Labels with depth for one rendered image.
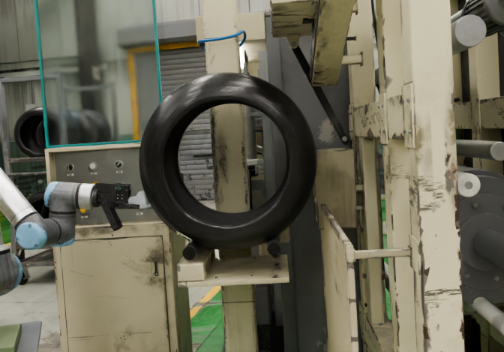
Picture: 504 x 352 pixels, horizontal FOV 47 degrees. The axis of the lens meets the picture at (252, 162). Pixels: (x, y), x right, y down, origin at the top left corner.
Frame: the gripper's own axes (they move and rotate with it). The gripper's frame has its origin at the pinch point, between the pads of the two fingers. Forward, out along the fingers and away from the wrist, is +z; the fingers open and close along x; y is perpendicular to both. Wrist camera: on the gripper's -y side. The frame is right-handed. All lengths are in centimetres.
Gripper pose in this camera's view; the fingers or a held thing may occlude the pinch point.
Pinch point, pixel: (151, 206)
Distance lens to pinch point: 208.3
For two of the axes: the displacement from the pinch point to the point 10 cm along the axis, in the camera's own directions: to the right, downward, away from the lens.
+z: 10.0, 0.7, -0.4
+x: 0.4, -0.6, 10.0
